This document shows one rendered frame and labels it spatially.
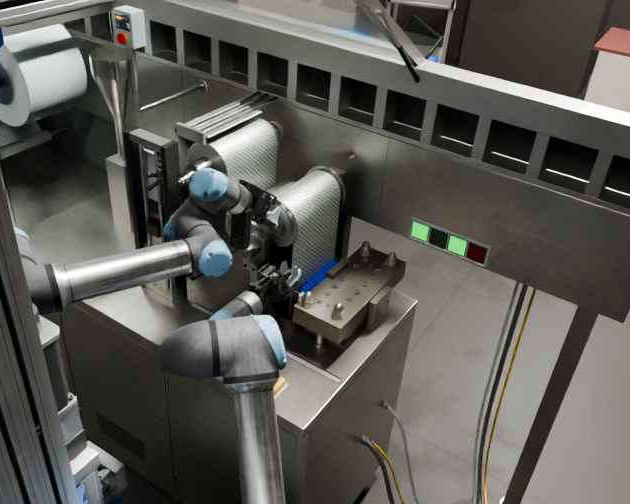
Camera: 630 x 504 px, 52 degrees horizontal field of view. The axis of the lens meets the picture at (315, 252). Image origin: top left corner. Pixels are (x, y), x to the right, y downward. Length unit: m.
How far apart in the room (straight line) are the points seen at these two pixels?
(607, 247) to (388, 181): 0.63
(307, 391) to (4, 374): 1.04
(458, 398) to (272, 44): 1.85
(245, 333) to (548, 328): 2.57
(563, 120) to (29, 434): 1.32
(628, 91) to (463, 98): 4.17
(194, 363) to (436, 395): 1.95
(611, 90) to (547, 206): 4.14
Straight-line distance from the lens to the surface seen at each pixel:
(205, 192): 1.45
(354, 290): 1.93
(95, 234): 2.44
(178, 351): 1.32
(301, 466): 1.89
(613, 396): 3.44
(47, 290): 1.32
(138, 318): 2.04
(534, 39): 6.95
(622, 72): 5.84
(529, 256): 1.87
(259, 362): 1.31
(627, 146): 1.69
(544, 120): 1.71
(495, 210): 1.84
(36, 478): 1.07
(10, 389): 0.93
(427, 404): 3.07
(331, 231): 1.98
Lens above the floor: 2.22
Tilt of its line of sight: 35 degrees down
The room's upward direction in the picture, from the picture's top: 5 degrees clockwise
